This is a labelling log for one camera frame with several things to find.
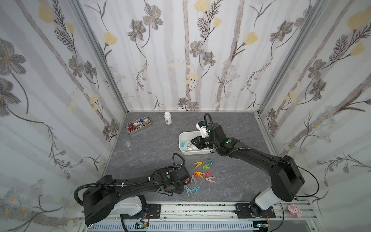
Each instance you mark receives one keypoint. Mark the aluminium front rail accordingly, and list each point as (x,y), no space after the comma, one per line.
(211,217)

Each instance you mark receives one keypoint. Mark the grey clothespin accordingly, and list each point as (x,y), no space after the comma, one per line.
(193,180)

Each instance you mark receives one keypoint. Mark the white storage box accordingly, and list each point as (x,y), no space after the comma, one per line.
(187,137)

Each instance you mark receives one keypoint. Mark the pink white small object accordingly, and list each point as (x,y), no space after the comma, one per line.
(295,211)

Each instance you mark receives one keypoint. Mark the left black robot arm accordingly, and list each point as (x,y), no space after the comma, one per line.
(98,199)

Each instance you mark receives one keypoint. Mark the dark teal clothespin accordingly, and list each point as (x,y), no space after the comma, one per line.
(210,162)

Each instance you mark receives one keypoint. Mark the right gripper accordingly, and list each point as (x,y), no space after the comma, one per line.
(200,140)

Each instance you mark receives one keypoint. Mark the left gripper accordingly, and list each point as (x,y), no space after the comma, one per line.
(181,191)

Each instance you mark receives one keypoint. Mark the yellow clothespin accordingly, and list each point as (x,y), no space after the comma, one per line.
(197,164)
(199,174)

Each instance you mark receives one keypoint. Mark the red clothespin centre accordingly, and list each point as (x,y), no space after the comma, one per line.
(196,177)

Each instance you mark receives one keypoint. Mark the pink clothespin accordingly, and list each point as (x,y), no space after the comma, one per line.
(211,179)

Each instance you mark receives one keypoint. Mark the white pill bottle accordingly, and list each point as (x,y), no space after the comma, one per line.
(168,118)

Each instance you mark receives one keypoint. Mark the yellow clothespin upper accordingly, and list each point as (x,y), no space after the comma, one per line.
(197,164)

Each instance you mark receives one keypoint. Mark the yellow clothespin centre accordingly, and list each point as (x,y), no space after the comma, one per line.
(199,174)

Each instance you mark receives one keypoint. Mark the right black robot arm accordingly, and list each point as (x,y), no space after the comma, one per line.
(286,177)

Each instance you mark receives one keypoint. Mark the metal tray with tools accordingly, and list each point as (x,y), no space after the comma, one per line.
(138,125)

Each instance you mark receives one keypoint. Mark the muted teal clothespin bottom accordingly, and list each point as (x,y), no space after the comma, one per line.
(188,191)

